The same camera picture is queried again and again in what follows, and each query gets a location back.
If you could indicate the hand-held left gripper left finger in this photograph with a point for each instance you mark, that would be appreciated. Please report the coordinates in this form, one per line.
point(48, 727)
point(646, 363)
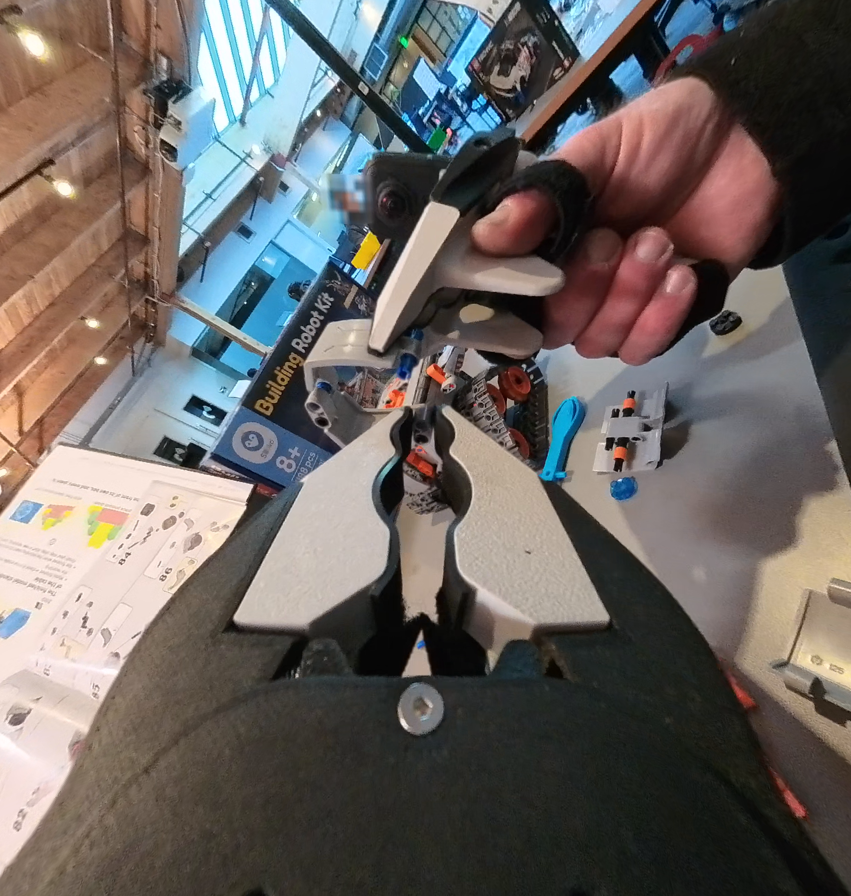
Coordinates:
point(320, 560)

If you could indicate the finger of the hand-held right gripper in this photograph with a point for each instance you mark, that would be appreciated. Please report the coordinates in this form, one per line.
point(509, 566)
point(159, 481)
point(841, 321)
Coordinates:
point(411, 280)
point(495, 332)

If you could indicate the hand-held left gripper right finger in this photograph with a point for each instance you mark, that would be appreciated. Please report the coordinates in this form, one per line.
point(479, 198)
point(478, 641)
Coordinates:
point(530, 560)

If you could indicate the blue connector pin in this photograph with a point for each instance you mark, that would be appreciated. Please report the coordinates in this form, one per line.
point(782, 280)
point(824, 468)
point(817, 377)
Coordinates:
point(405, 364)

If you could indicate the grey panel piece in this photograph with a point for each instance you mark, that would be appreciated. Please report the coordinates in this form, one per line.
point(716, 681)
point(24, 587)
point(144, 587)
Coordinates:
point(341, 343)

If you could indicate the grey connector block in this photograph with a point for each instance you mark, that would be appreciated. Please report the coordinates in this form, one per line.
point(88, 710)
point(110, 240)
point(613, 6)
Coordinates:
point(321, 406)
point(424, 430)

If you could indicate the small orange building piece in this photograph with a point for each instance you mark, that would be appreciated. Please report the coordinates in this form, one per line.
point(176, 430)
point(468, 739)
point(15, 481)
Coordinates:
point(739, 689)

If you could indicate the person's right hand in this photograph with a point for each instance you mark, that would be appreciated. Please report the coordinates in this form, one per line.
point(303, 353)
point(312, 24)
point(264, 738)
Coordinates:
point(663, 175)

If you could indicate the yellow storage bin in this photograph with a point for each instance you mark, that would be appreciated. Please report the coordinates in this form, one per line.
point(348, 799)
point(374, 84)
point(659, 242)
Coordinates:
point(366, 250)

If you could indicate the toy tracked robot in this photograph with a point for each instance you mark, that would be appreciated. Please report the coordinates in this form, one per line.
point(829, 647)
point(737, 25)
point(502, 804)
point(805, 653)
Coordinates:
point(495, 399)

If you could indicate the toy car box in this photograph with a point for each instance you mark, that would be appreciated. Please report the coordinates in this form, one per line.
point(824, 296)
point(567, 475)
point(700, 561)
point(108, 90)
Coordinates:
point(520, 56)

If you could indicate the cyan brick separator tool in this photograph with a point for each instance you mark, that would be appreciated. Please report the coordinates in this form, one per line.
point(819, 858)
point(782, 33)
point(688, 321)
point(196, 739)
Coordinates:
point(562, 434)

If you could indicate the wooden work table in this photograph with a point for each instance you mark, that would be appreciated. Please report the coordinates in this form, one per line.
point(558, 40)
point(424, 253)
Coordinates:
point(593, 63)

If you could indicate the black pole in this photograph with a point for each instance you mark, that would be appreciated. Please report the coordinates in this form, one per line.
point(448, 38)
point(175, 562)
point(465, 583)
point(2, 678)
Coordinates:
point(355, 73)

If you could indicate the blue robot kit box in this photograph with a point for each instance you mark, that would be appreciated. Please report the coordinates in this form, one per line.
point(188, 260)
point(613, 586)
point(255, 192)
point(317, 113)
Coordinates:
point(285, 406)

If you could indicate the grey panel assembly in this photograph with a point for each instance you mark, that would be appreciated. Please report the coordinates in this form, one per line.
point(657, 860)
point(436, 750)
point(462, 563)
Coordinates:
point(635, 434)

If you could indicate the small dark gear piece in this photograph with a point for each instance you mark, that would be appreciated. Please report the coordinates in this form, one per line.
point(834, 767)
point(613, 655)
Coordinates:
point(725, 322)

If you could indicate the white instruction booklet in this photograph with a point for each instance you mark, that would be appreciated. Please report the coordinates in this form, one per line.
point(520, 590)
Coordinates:
point(61, 595)

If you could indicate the loose grey curved panel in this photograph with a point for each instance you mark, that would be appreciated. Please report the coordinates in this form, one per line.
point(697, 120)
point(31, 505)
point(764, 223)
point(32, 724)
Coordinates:
point(828, 651)

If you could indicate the long orange building piece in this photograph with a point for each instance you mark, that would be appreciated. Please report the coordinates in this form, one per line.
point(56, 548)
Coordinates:
point(788, 794)

